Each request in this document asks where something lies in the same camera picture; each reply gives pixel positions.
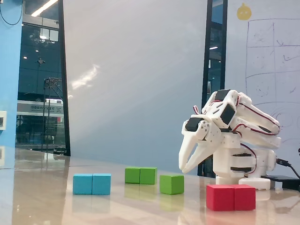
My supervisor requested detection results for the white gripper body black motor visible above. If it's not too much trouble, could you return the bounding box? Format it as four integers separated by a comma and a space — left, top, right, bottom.
181, 114, 222, 146

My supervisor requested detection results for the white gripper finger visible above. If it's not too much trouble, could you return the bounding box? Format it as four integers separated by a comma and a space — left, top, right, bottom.
183, 141, 220, 173
178, 120, 210, 170

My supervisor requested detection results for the small green cube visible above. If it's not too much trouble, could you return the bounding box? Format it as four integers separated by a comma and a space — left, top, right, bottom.
159, 174, 185, 195

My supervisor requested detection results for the long red block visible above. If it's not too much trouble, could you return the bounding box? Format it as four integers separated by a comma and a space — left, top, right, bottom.
206, 184, 256, 212

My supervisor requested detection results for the long green block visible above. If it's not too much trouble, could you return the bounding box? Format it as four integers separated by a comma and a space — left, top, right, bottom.
124, 166, 158, 185

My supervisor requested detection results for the long blue block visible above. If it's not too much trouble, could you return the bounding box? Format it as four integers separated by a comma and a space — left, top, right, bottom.
72, 173, 112, 195

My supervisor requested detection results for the black flat box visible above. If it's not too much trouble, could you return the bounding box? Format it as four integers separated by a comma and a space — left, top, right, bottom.
260, 174, 300, 189

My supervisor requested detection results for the whiteboard with marker drawings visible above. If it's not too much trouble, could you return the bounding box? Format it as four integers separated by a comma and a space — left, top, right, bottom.
225, 0, 300, 178

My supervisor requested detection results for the yellow round sticker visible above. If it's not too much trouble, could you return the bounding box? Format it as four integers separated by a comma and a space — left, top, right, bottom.
236, 2, 253, 21

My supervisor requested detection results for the dark metal tripod stand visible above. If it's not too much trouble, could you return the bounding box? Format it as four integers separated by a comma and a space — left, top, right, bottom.
41, 77, 64, 153

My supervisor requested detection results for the white sign with characters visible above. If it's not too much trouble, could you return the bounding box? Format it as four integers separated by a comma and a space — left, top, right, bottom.
16, 100, 64, 116

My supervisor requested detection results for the long ceiling light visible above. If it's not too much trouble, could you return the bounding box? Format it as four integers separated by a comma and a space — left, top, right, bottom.
31, 0, 59, 17

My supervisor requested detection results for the thin black frame post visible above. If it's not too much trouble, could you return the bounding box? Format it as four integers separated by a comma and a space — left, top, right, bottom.
197, 0, 213, 177

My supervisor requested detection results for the black plug cable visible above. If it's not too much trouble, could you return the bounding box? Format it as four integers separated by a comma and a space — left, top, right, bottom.
276, 158, 300, 179

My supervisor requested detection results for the wide black frame post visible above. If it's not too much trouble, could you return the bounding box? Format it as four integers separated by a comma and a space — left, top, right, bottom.
58, 0, 71, 157

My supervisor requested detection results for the thin black hanging cable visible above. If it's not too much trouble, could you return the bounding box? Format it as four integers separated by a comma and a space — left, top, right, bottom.
0, 0, 25, 25

